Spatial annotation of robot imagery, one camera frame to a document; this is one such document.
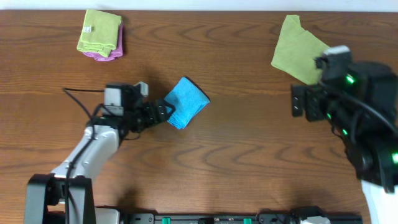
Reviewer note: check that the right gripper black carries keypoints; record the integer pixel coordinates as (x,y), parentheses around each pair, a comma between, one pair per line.
(313,96)

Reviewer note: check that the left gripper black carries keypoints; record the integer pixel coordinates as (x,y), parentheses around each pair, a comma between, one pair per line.
(154,117)

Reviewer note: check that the blue microfiber cloth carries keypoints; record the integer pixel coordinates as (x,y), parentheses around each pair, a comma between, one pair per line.
(188,100)

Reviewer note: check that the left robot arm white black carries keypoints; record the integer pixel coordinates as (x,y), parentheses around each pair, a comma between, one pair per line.
(65,195)

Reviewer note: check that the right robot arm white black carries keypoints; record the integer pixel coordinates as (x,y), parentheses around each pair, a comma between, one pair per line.
(375,165)

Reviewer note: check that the green cloth unfolded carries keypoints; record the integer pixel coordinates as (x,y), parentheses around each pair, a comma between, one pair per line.
(296,51)

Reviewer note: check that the pink folded cloth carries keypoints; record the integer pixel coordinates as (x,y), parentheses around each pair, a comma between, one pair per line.
(118,52)

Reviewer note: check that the green folded cloth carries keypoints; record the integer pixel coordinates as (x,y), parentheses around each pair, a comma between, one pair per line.
(99,33)

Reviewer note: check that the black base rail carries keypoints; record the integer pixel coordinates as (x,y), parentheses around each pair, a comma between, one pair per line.
(303,215)

